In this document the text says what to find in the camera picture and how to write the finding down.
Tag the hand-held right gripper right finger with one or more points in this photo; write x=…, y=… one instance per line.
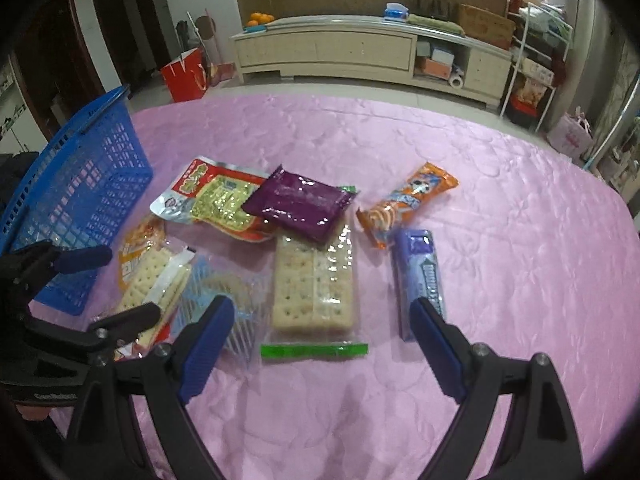
x=435, y=350

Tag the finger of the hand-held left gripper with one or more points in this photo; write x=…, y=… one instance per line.
x=127, y=319
x=82, y=257

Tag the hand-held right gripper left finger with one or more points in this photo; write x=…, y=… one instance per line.
x=207, y=350

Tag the orange cracker pack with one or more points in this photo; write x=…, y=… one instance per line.
x=140, y=270

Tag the clear pack with blue tray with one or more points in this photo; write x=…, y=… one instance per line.
x=245, y=300

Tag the blue plastic basket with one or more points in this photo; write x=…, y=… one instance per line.
x=85, y=185

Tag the blue cookie pack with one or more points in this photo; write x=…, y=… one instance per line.
x=417, y=270

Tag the clear green-sealed cracker pack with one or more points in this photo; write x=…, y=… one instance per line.
x=310, y=290

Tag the red tofu snack packet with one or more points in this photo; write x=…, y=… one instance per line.
x=200, y=195

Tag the orange cartoon snack packet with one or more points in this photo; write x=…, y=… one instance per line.
x=405, y=200

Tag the purple snack packet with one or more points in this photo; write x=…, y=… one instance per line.
x=300, y=205

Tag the pink tablecloth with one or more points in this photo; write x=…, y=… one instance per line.
x=500, y=235

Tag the red paper bag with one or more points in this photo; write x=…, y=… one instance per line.
x=185, y=77

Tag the pink bag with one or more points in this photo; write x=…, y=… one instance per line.
x=570, y=135

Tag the white paper roll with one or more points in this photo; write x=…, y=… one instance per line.
x=456, y=80

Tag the orange snack bag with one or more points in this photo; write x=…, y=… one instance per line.
x=531, y=94

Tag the orange box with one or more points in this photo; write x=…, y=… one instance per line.
x=434, y=66

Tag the pile of oranges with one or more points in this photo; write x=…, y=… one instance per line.
x=259, y=19

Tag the cream TV cabinet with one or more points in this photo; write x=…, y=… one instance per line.
x=325, y=50

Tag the green cushion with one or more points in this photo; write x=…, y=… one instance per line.
x=435, y=24

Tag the brown cardboard box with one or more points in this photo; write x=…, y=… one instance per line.
x=485, y=25

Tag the blue and white box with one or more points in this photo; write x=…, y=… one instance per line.
x=396, y=11

